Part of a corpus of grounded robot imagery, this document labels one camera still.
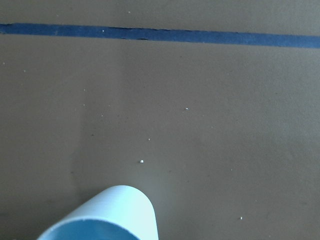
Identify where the light blue cup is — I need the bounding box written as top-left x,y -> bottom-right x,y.
38,185 -> 159,240

